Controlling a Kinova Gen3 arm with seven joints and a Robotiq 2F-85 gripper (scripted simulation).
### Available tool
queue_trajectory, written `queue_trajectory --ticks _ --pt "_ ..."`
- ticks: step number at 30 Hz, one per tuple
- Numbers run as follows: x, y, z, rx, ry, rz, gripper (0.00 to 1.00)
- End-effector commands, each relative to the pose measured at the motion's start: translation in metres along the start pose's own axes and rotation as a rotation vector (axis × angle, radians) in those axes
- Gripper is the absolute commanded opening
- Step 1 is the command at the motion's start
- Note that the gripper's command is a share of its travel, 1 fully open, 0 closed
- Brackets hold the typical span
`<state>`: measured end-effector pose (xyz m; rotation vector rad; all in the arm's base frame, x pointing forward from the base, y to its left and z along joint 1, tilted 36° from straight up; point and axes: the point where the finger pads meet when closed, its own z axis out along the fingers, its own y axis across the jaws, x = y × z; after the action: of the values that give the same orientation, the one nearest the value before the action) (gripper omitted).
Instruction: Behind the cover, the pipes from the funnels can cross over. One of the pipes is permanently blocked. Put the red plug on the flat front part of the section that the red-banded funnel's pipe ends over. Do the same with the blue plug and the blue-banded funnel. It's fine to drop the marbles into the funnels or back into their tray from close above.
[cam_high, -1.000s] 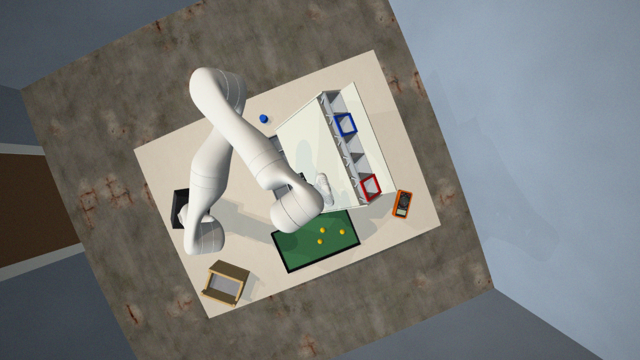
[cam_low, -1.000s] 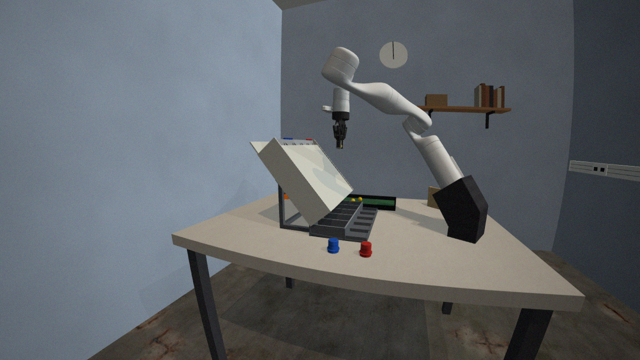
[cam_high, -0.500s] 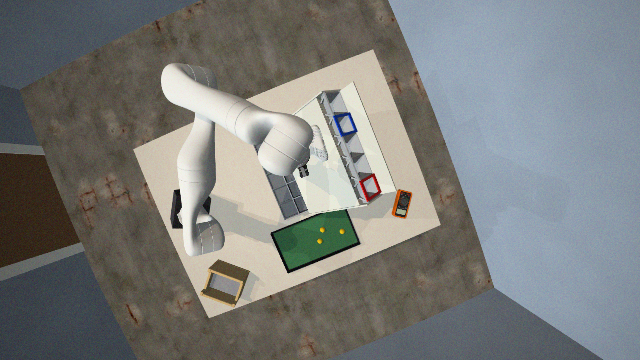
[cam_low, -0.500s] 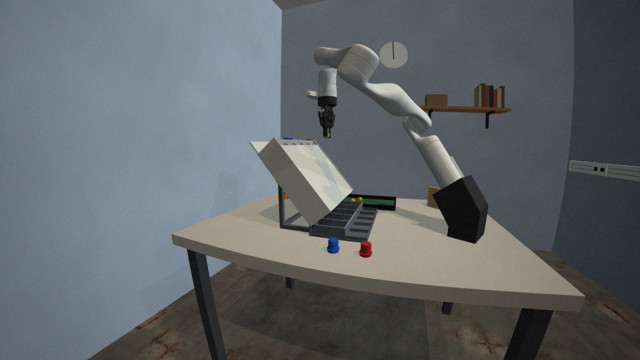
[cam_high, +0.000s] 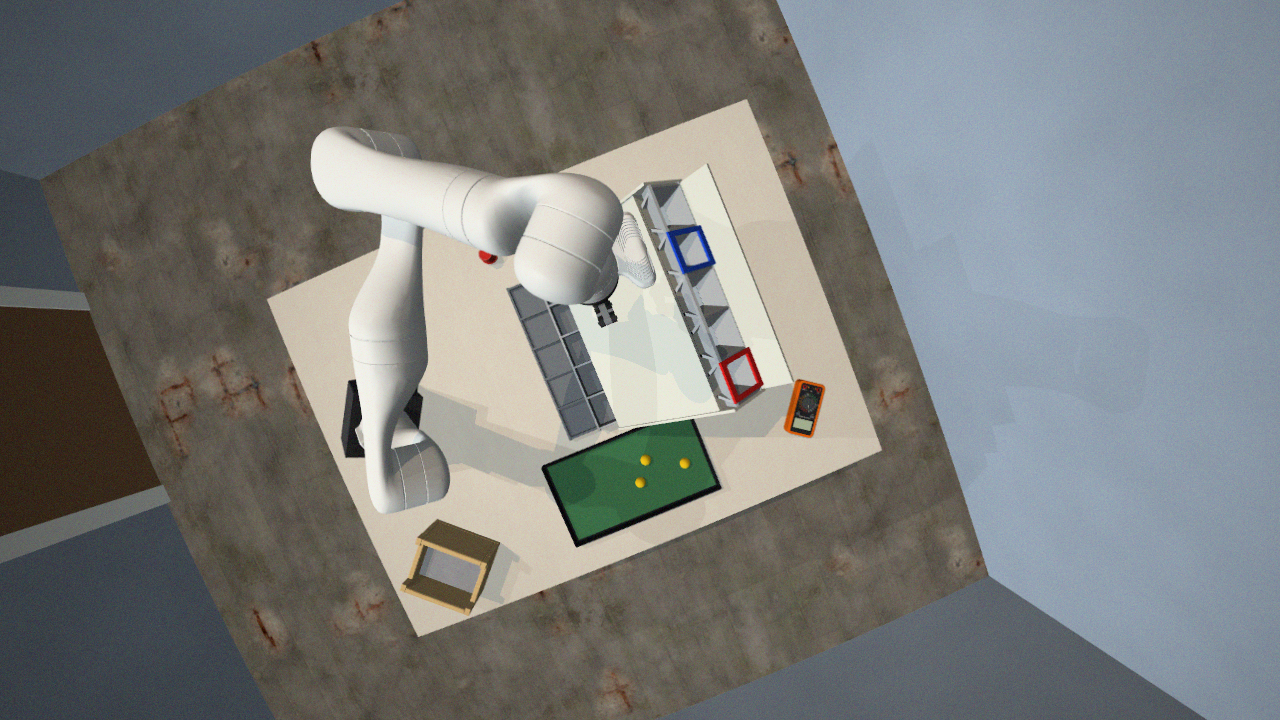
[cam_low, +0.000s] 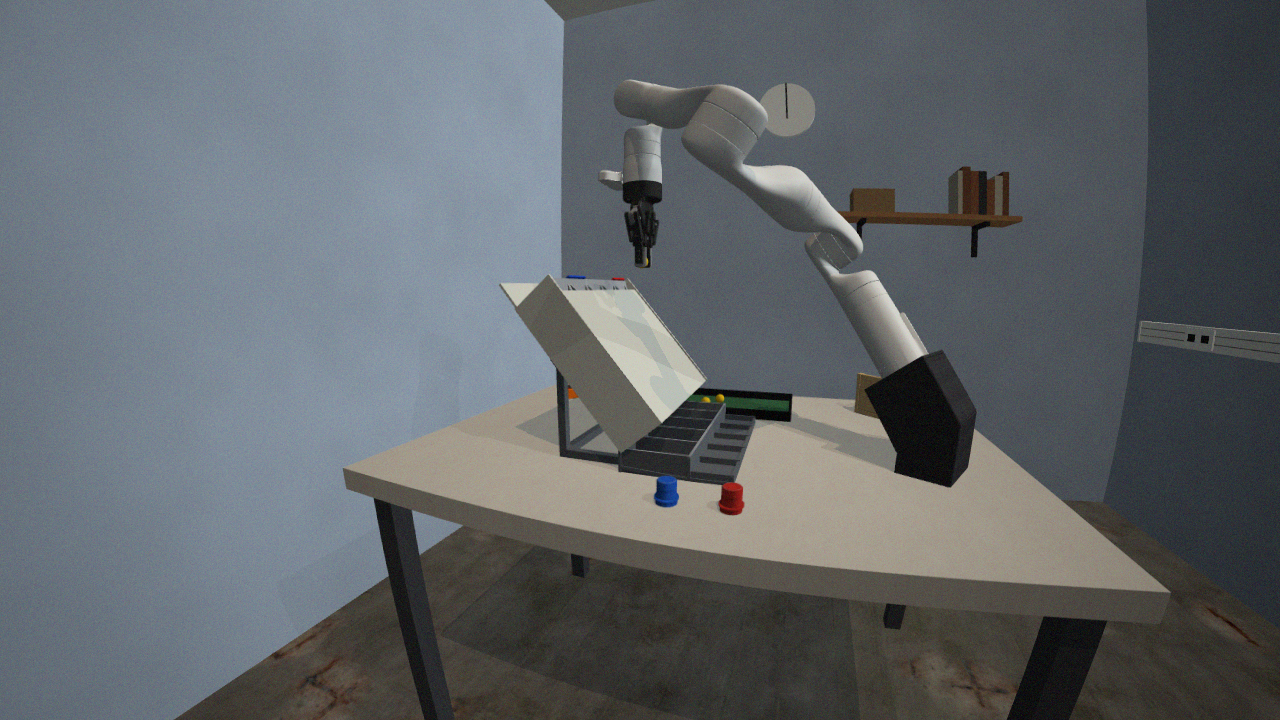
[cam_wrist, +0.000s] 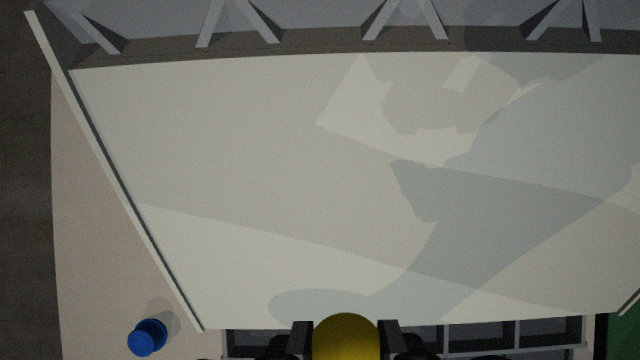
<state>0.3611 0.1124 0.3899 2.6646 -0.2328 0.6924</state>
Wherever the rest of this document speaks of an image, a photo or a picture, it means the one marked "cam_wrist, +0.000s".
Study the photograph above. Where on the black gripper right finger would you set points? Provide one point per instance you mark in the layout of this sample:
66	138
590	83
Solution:
393	347

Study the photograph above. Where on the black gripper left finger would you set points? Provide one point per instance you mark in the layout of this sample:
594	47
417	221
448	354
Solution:
295	346

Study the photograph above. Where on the blue plastic cap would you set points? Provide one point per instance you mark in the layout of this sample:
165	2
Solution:
149	336

